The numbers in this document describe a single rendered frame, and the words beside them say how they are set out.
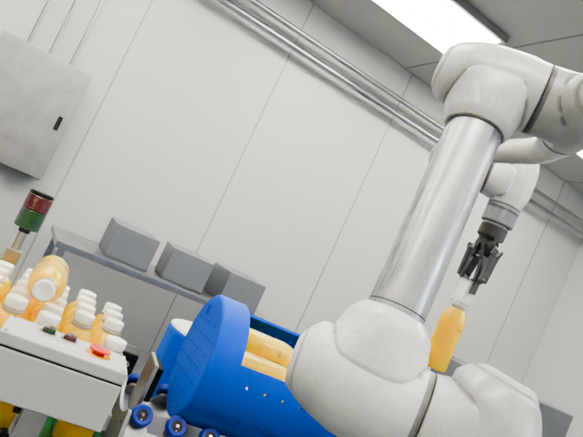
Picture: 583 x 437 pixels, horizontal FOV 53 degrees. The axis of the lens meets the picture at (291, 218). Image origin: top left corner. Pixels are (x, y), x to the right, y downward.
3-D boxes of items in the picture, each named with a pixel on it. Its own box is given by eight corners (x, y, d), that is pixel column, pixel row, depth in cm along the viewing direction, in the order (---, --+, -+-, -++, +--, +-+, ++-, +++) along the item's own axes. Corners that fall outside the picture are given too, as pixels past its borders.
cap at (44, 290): (29, 283, 106) (28, 286, 104) (50, 275, 107) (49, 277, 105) (38, 303, 106) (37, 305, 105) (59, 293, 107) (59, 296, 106)
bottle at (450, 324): (415, 359, 160) (442, 296, 161) (432, 364, 164) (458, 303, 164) (433, 369, 154) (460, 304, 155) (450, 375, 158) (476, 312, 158)
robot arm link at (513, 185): (518, 217, 164) (474, 198, 167) (541, 167, 165) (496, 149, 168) (527, 211, 154) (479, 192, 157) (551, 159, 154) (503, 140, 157)
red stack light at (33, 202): (45, 216, 148) (52, 202, 148) (20, 205, 146) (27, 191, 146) (48, 214, 154) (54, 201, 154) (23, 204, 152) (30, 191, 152)
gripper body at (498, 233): (515, 232, 157) (501, 264, 157) (495, 229, 165) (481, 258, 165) (494, 221, 155) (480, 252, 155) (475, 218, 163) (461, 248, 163)
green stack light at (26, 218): (36, 233, 147) (45, 216, 148) (11, 223, 145) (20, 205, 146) (39, 231, 153) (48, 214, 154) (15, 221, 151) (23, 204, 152)
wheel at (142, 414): (157, 407, 117) (153, 409, 119) (136, 400, 116) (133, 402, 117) (150, 428, 115) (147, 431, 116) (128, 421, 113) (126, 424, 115)
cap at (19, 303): (26, 313, 104) (30, 303, 104) (3, 306, 102) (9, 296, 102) (23, 306, 108) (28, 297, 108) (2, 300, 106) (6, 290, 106)
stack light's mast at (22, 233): (25, 255, 147) (54, 198, 148) (1, 245, 145) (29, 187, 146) (29, 252, 153) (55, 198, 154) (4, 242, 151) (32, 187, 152)
